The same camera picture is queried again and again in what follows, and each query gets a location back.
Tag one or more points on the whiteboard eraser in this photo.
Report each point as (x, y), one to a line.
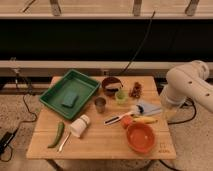
(113, 87)

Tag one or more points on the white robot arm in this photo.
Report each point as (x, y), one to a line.
(186, 81)

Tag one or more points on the dark brown bowl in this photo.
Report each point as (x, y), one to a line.
(107, 81)

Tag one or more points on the red orange bowl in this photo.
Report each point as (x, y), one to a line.
(140, 137)

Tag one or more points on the small green cup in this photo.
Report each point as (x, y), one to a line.
(120, 96)

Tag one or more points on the brown pinecone cluster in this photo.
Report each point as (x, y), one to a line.
(136, 91)

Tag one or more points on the teal sponge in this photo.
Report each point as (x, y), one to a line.
(69, 99)

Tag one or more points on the small orange fruit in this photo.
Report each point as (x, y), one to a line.
(125, 121)

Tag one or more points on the green plastic tray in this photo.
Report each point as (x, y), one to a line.
(72, 81)

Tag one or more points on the light blue cloth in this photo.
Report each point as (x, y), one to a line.
(147, 108)

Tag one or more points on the white cylindrical cup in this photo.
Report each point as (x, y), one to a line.
(79, 125)

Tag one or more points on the yellow banana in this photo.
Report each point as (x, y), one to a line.
(146, 120)

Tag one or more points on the green chili pepper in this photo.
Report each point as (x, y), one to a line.
(58, 136)

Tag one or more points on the silver spoon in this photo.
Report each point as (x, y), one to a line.
(63, 143)

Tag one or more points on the black power adapter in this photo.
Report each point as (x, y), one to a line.
(4, 141)

